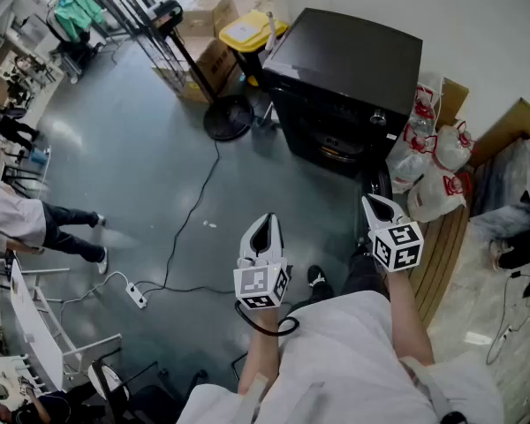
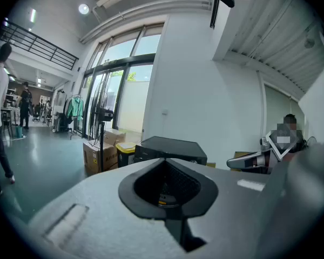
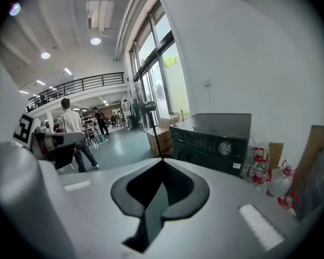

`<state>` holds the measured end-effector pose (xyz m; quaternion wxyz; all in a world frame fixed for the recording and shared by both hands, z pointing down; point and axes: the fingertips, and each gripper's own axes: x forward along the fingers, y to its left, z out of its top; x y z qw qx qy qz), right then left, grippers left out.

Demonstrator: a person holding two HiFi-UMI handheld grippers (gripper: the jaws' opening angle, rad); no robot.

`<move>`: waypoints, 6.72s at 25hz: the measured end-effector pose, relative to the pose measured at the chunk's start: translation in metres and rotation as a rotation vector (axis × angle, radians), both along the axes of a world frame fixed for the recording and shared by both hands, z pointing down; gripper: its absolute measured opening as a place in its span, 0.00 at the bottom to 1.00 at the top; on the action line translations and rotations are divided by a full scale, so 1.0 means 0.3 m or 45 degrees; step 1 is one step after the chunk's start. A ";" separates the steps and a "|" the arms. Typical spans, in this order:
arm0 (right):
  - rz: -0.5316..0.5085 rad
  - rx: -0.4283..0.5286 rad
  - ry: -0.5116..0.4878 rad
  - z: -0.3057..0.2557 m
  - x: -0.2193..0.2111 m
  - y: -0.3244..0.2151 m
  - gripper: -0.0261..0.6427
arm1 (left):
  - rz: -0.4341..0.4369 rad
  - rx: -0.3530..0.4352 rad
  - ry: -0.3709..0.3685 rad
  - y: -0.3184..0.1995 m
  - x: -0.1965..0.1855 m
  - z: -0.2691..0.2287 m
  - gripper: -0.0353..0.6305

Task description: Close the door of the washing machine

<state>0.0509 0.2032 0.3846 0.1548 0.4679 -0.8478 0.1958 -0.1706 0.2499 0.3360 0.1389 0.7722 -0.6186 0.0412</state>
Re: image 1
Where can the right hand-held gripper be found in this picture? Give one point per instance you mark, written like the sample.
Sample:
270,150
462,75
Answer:
399,245

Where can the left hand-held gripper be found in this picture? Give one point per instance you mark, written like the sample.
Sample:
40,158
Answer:
256,283

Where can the black washer door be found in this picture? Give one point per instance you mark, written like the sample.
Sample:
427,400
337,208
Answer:
373,183

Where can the person's right forearm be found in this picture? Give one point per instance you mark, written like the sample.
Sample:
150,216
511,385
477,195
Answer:
408,320

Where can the person's left forearm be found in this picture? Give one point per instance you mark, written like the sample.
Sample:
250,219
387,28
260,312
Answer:
260,351

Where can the black washing machine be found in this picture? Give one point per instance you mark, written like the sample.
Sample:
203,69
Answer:
335,60

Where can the white plastic bag red print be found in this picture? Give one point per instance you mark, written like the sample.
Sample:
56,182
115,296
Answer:
452,146
426,104
435,197
408,161

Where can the white floor scrap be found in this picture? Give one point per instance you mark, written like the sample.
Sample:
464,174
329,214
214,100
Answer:
209,224

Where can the person's black trousers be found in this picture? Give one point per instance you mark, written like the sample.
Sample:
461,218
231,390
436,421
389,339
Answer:
362,276

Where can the person's left shoe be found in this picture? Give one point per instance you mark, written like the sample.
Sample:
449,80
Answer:
319,281

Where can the wooden slat pallet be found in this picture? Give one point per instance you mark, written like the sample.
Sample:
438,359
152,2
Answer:
441,254

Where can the plastic wrapped dark bundle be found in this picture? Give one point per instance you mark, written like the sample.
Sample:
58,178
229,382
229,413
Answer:
508,179

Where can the black stand fan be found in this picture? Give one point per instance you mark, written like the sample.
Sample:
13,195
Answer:
227,117

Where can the white power strip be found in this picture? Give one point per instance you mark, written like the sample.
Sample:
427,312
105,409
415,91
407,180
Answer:
136,295

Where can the open brown cardboard box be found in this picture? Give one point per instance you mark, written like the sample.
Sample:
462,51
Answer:
452,100

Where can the person's white shirt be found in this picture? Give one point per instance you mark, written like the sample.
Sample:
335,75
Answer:
344,360

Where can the flat brown cardboard sheet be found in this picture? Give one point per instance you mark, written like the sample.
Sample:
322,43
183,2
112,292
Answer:
512,126

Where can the large printed cardboard box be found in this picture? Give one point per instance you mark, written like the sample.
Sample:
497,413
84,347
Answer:
212,66

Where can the black office chair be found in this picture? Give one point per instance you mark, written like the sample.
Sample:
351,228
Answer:
150,400

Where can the yellow lidded bin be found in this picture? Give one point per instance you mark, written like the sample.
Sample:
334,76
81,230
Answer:
252,31

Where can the small cardboard box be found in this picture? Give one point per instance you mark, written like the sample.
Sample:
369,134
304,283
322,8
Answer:
207,16

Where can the cart with green clothing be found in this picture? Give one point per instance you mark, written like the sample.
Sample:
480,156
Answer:
77,16

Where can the white metal table frame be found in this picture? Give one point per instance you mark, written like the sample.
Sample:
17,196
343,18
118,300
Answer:
35,320

